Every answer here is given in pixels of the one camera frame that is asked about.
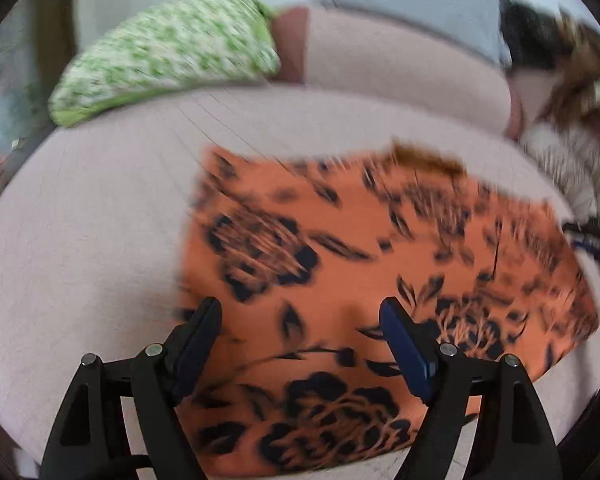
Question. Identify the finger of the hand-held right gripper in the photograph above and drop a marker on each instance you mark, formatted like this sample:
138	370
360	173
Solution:
592	237

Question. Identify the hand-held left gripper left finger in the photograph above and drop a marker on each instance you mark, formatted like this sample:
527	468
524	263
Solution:
200	340

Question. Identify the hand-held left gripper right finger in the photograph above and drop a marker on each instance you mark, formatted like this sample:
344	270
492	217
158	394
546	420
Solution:
405	345

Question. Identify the orange black floral shirt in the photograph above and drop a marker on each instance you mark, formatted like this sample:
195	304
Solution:
330	270

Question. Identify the small striped floral pillow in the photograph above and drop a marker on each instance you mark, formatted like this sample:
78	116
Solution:
565	160

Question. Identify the pink maroon-ended bolster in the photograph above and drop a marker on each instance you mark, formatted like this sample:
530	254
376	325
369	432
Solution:
527	95
395	70

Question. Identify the pink quilted bed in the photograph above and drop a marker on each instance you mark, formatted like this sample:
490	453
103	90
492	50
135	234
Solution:
95	220

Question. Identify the brown ruffled cloth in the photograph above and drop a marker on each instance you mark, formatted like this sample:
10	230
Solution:
580	70

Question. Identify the black furry garment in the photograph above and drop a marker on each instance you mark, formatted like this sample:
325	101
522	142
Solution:
530	30

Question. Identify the green white checked pillow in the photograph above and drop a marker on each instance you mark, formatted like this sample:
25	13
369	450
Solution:
170	45

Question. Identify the wooden patterned-glass door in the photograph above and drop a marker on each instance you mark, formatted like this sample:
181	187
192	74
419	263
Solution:
5	75

